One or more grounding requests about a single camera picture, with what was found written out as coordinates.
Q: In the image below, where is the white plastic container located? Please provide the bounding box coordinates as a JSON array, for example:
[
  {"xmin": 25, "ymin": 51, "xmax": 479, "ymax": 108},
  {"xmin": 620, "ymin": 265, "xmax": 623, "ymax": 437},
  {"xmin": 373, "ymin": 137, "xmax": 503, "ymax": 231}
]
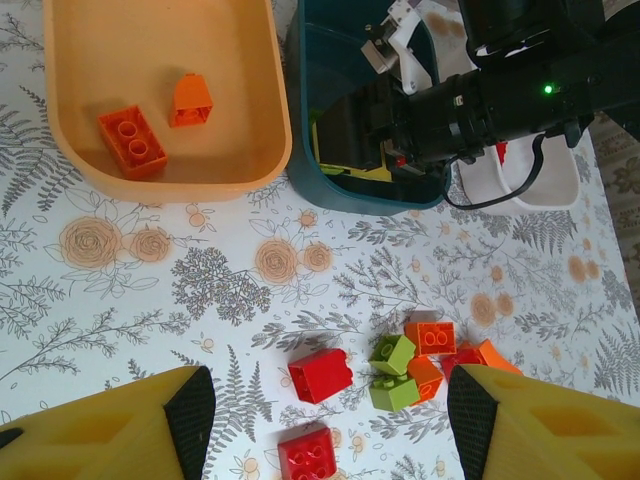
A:
[{"xmin": 457, "ymin": 134, "xmax": 581, "ymax": 211}]

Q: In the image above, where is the black right camera cable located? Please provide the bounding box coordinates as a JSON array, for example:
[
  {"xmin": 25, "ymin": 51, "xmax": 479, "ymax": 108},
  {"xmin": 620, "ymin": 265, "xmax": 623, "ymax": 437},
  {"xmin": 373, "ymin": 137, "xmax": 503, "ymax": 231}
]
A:
[{"xmin": 442, "ymin": 133, "xmax": 547, "ymax": 210}]

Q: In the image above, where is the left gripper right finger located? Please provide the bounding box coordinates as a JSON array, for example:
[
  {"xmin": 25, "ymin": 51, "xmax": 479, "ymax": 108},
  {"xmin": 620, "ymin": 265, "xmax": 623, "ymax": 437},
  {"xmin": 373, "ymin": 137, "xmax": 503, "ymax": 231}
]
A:
[{"xmin": 446, "ymin": 363, "xmax": 640, "ymax": 480}]

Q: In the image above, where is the dark teal plastic container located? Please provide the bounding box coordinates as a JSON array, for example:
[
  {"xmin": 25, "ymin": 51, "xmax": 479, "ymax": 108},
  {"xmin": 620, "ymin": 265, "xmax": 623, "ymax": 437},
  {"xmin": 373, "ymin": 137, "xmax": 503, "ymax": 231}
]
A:
[{"xmin": 285, "ymin": 0, "xmax": 451, "ymax": 216}]

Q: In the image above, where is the orange plastic container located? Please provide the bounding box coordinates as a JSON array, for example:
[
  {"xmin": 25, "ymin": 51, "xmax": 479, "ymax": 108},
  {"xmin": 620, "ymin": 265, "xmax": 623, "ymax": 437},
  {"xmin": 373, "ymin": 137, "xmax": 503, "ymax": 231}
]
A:
[{"xmin": 42, "ymin": 0, "xmax": 294, "ymax": 205}]

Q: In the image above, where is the large orange sloped lego brick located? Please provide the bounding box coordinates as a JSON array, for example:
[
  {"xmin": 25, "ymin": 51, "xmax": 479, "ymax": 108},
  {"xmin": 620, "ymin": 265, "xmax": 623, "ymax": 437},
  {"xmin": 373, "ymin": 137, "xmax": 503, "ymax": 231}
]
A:
[{"xmin": 472, "ymin": 338, "xmax": 524, "ymax": 376}]

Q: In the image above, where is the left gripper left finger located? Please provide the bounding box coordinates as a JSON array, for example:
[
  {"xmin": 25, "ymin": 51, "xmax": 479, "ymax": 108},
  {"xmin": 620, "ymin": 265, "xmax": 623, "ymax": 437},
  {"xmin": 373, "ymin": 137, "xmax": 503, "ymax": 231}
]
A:
[{"xmin": 0, "ymin": 365, "xmax": 217, "ymax": 480}]

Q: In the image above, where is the small orange sloped lego brick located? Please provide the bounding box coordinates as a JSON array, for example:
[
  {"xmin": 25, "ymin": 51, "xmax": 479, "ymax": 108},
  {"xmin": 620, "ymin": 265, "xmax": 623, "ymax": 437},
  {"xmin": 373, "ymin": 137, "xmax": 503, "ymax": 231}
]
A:
[{"xmin": 168, "ymin": 73, "xmax": 215, "ymax": 129}]

